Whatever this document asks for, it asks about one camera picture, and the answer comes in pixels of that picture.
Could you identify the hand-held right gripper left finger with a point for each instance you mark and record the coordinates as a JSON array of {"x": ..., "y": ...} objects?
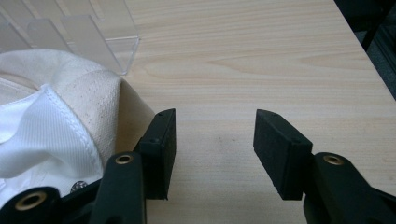
[{"x": 158, "y": 155}]

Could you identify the clear acrylic rack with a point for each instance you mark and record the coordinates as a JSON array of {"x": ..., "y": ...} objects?
[{"x": 90, "y": 40}]

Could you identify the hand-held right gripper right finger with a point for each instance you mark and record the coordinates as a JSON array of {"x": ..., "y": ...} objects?
[{"x": 280, "y": 152}]

